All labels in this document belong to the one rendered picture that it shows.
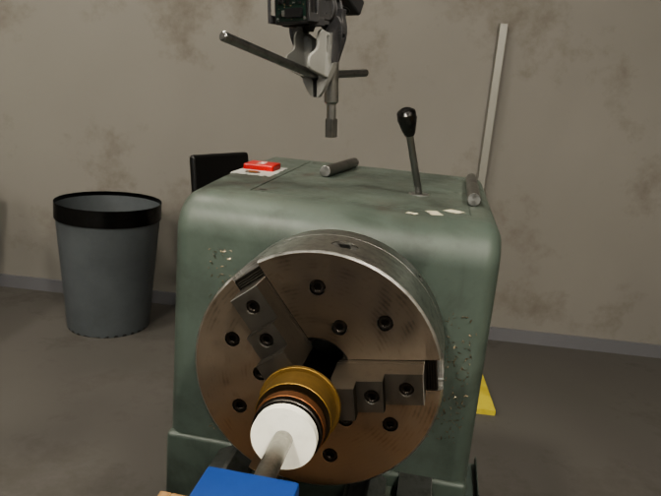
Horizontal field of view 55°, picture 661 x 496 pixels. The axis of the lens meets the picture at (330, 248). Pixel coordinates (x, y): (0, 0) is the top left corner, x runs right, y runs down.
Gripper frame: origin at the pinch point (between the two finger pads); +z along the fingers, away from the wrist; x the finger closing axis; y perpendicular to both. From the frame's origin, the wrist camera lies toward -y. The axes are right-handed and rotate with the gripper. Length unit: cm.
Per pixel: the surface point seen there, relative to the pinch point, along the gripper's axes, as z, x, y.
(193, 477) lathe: 62, -14, 16
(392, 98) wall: 7, -121, -249
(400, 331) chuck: 27.9, 22.6, 16.0
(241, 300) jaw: 23.8, 7.4, 26.8
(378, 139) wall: 30, -128, -245
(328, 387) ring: 31.5, 19.4, 26.8
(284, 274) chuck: 21.6, 9.7, 21.5
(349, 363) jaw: 32.0, 17.6, 19.5
